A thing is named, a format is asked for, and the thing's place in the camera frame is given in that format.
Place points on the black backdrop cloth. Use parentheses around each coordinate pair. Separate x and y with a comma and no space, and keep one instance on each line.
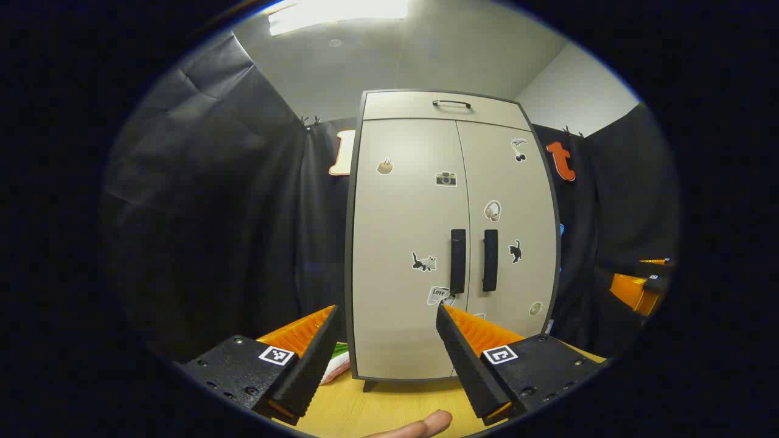
(213,213)

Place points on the beige double-door shoe cabinet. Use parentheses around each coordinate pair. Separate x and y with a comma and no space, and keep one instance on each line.
(349,274)

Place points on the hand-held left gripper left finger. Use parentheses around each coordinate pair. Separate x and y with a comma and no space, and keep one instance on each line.
(310,365)

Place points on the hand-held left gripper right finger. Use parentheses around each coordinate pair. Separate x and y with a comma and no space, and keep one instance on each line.
(465,359)

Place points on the cabinet door with headphone sticker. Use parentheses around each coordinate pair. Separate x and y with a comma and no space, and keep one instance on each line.
(505,182)

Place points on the white and green object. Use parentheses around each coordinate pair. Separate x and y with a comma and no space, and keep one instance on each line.
(338,368)

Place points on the cabinet door with camera sticker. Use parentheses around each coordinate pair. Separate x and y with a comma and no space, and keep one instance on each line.
(395,213)

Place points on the ceiling light panel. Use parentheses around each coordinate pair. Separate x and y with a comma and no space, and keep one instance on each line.
(341,12)

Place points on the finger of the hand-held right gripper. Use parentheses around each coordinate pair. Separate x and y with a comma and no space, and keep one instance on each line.
(633,292)

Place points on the beige cabinet drawer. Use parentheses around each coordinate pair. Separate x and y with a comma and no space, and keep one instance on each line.
(395,106)

